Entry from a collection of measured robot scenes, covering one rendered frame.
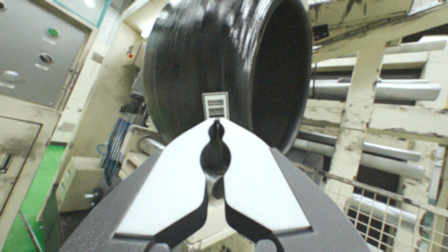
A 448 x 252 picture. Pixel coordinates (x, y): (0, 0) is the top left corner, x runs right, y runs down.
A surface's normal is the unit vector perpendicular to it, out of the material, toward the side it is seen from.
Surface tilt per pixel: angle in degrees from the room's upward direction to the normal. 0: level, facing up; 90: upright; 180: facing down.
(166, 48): 102
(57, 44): 90
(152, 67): 108
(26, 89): 90
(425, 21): 162
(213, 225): 90
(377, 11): 180
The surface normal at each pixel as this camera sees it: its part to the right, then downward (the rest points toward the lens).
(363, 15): -0.31, 0.95
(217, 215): 0.75, 0.18
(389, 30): -0.06, 0.96
